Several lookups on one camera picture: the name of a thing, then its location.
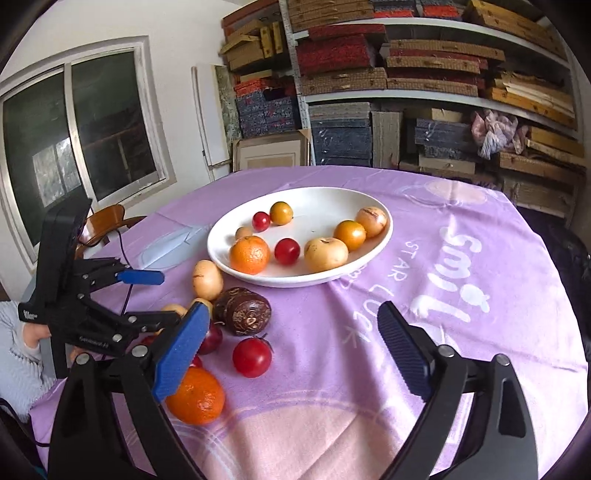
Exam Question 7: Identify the yellow striped pepino melon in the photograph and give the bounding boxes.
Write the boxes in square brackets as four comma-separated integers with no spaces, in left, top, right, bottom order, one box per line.
[192,260,223,301]

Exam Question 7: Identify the red cherry tomato in plate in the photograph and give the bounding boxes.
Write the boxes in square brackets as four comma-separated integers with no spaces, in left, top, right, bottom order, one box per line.
[273,238,301,266]

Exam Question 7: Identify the operator left hand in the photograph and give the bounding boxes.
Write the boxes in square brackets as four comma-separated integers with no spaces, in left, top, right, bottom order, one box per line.
[20,323,51,361]

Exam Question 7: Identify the metal shelf with boxes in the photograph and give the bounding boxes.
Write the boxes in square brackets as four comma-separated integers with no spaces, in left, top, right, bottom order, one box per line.
[221,1,588,221]

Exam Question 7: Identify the purple printed tablecloth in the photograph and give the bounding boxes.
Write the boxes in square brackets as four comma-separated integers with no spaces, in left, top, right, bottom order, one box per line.
[97,167,588,479]

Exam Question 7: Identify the wooden chair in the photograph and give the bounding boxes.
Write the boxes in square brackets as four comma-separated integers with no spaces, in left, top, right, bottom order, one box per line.
[75,204,146,259]

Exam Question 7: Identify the white oval plate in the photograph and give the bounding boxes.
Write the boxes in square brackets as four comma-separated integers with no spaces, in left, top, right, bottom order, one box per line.
[206,187,394,288]

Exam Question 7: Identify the red tomato with stem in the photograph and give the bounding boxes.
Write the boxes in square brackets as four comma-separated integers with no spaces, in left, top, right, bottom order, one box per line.
[232,336,273,378]

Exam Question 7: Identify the white board leaning on wall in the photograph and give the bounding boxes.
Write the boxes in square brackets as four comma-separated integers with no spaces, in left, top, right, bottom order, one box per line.
[191,63,242,181]

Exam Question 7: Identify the dark brown carved fruit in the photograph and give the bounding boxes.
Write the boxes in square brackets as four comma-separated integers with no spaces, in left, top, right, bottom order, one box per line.
[212,287,273,336]

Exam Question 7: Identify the small red tomato plate back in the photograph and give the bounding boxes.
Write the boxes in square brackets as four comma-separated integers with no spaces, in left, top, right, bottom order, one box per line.
[252,211,271,232]

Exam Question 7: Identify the orange mandarin in plate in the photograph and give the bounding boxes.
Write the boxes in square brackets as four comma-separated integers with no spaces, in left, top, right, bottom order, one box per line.
[229,235,270,275]

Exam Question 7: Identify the window with white frame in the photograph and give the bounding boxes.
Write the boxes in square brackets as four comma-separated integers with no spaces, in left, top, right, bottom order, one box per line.
[1,36,176,263]

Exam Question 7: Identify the pale peach round fruit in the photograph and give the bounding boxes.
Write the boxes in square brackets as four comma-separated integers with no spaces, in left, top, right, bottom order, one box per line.
[161,297,213,317]

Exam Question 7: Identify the black cable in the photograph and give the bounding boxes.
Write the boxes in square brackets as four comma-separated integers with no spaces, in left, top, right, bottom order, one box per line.
[78,227,136,317]

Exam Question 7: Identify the small red cherry tomato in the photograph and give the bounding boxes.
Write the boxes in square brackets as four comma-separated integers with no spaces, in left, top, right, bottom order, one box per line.
[190,355,204,369]

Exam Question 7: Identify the small tan round fruit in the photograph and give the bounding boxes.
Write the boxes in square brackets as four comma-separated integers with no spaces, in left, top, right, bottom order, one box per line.
[235,226,252,240]

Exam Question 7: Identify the dark red plum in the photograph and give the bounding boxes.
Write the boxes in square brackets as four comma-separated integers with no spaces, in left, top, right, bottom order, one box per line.
[197,322,223,355]

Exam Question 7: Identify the large orange mandarin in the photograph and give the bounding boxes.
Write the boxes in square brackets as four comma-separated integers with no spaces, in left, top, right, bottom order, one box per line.
[165,367,225,426]

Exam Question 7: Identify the pink cloth bundle on shelf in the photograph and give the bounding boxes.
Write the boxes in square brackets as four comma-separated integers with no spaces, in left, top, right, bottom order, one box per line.
[471,109,529,160]

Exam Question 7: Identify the framed picture leaning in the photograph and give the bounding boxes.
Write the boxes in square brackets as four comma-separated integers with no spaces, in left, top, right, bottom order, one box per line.
[232,129,311,172]

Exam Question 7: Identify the yellow apple-like fruit in plate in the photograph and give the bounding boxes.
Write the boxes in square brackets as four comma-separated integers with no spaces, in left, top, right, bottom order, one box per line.
[304,237,349,273]

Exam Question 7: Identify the orange yellow tomato plate back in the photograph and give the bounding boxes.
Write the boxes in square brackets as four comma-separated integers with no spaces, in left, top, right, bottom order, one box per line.
[270,201,294,226]

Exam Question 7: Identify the tan striped fruit plate end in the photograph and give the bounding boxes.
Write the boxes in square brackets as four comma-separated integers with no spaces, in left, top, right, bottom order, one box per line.
[356,206,388,239]

